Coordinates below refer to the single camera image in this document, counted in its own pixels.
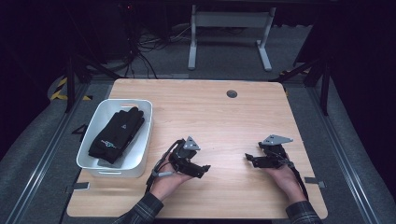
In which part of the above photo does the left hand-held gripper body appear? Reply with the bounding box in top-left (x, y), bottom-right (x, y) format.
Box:
top-left (168, 135), bottom-right (202, 175)

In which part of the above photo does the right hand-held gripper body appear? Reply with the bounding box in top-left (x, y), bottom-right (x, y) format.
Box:
top-left (257, 133), bottom-right (294, 170)

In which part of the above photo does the white plastic bin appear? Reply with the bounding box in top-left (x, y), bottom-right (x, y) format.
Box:
top-left (76, 98), bottom-right (154, 178)

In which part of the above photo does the person's left hand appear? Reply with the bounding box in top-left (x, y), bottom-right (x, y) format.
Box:
top-left (148, 153), bottom-right (194, 202)

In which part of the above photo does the person's right hand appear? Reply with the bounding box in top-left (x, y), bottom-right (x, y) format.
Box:
top-left (265, 163), bottom-right (308, 205)

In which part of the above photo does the black metal stand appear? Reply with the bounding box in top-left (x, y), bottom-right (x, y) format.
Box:
top-left (269, 57), bottom-right (332, 117)
top-left (64, 52), bottom-right (125, 114)

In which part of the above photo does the black floor tape mark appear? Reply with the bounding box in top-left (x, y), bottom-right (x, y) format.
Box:
top-left (72, 123), bottom-right (90, 143)

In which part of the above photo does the yellow black hazard tape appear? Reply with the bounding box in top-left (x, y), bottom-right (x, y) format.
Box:
top-left (49, 77), bottom-right (93, 102)

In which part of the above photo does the metal floor rail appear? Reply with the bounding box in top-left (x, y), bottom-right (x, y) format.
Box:
top-left (306, 86), bottom-right (380, 224)
top-left (5, 83), bottom-right (92, 224)

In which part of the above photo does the tangle of floor cables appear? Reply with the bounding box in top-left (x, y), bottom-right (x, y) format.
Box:
top-left (123, 18), bottom-right (194, 79)

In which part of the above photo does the white metal desk frame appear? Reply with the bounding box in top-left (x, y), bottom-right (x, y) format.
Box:
top-left (187, 4), bottom-right (277, 73)

